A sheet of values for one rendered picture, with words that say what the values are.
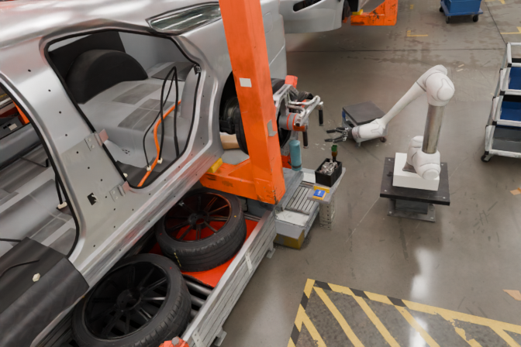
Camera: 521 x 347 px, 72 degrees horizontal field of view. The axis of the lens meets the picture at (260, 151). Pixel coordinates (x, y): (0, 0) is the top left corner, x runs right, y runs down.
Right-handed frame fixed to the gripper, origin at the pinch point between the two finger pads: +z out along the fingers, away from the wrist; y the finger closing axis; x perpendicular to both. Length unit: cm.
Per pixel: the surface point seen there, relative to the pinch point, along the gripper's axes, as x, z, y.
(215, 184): -20, 74, 60
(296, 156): -2.3, 22.2, 21.6
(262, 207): 23, 57, 53
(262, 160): -42, 21, 58
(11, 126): -72, 415, -12
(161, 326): -34, 53, 167
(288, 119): -26.7, 23.7, 3.8
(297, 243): 42, 27, 74
